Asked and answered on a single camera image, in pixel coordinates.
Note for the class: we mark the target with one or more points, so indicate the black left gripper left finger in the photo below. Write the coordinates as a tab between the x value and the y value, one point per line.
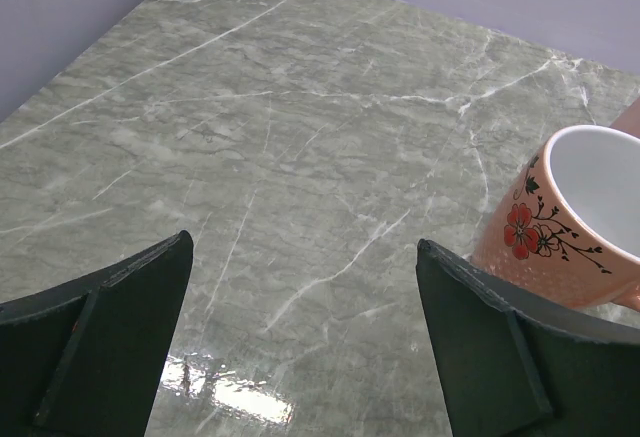
85	358

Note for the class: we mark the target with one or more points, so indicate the plain pink mug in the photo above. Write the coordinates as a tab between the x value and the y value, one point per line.
629	120

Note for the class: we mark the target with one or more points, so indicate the pink floral mug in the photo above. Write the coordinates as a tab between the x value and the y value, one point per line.
568	228

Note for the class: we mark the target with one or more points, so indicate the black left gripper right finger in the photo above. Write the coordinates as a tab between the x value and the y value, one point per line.
512	363

